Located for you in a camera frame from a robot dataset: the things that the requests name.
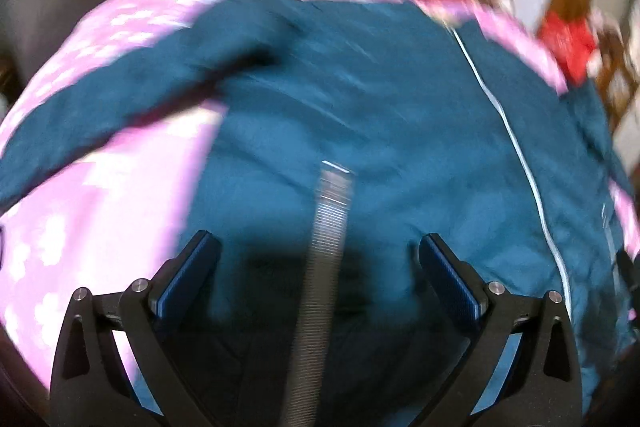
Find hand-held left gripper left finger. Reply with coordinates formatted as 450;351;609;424
50;229;223;427

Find wooden chair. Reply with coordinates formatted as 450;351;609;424
592;24;640;125

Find red plastic bag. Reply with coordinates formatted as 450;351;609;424
539;11;599;86

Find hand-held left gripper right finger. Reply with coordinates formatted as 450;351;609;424
419;233;583;427

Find pink floral bedsheet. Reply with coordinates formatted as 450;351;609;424
0;0;640;388

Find teal jacket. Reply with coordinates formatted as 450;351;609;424
0;0;633;427

